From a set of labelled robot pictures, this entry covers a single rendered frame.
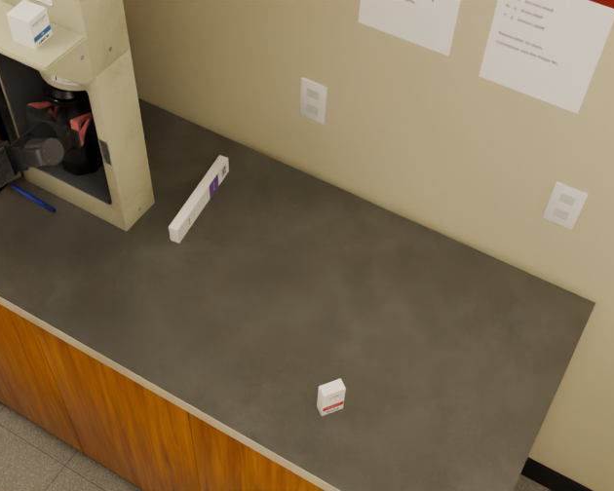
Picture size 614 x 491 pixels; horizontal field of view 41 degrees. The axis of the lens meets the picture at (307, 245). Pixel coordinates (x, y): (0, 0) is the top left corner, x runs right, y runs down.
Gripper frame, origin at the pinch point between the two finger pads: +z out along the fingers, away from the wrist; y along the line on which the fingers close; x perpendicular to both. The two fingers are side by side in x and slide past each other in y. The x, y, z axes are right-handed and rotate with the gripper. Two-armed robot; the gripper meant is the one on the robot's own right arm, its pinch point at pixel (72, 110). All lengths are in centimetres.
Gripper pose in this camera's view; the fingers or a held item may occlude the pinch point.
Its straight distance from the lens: 197.5
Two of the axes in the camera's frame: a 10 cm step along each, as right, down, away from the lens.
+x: -0.6, 6.9, 7.2
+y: -9.0, -3.6, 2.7
